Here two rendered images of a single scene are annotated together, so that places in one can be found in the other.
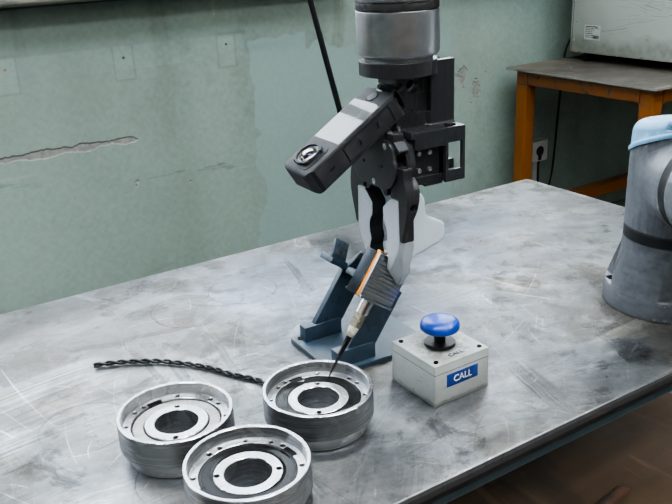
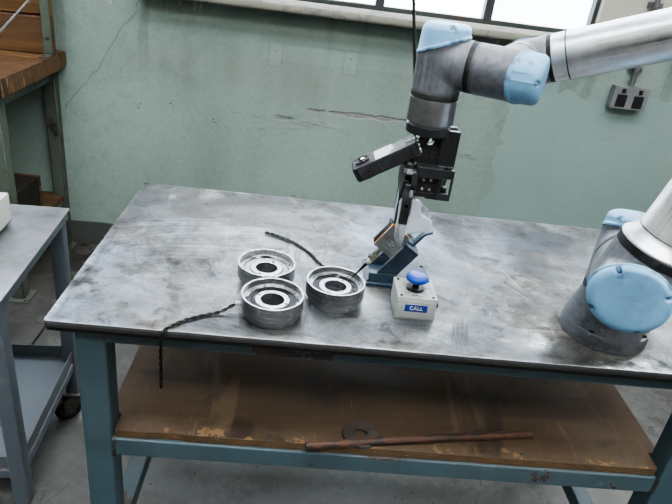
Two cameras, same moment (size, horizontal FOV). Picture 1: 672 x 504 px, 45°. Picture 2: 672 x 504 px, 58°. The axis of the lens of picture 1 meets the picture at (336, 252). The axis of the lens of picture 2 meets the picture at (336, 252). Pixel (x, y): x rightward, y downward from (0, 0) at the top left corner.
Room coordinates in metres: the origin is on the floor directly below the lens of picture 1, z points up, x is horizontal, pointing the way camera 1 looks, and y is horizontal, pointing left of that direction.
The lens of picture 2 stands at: (-0.16, -0.40, 1.37)
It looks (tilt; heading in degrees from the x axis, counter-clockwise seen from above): 27 degrees down; 27
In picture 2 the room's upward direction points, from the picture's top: 8 degrees clockwise
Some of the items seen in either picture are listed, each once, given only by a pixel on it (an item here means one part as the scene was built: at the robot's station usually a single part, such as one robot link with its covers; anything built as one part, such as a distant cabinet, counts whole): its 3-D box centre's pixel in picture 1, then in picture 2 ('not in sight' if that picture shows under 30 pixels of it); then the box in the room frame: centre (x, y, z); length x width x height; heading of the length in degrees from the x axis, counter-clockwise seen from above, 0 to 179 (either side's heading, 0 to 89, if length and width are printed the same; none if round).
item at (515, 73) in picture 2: not in sight; (508, 73); (0.77, -0.16, 1.23); 0.11 x 0.11 x 0.08; 5
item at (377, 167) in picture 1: (405, 123); (426, 160); (0.75, -0.07, 1.07); 0.09 x 0.08 x 0.12; 119
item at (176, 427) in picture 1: (177, 429); (266, 271); (0.64, 0.15, 0.82); 0.10 x 0.10 x 0.04
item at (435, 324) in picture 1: (439, 339); (415, 285); (0.73, -0.10, 0.85); 0.04 x 0.04 x 0.05
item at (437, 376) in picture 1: (444, 360); (416, 298); (0.74, -0.11, 0.82); 0.08 x 0.07 x 0.05; 122
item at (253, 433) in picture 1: (248, 480); (272, 303); (0.56, 0.08, 0.82); 0.10 x 0.10 x 0.04
